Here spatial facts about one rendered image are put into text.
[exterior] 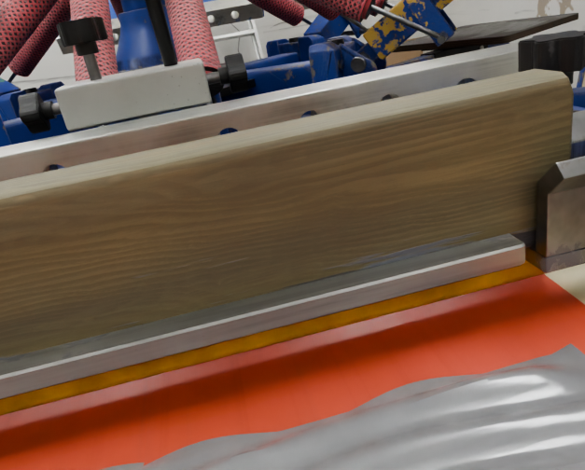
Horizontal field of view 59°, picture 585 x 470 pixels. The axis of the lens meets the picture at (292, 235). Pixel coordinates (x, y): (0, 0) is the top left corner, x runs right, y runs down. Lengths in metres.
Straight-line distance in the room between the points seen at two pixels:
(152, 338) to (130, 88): 0.29
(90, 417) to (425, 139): 0.19
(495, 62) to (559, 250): 0.26
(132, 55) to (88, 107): 0.51
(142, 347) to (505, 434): 0.14
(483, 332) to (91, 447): 0.18
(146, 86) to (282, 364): 0.30
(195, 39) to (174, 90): 0.21
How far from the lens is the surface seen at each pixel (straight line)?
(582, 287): 0.29
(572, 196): 0.25
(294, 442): 0.20
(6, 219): 0.21
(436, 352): 0.24
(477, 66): 0.48
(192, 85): 0.47
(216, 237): 0.21
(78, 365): 0.22
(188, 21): 0.70
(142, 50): 0.97
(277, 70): 0.91
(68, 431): 0.25
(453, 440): 0.19
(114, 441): 0.24
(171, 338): 0.21
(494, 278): 0.27
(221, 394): 0.24
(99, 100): 0.47
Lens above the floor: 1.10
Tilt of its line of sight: 23 degrees down
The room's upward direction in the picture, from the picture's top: 11 degrees counter-clockwise
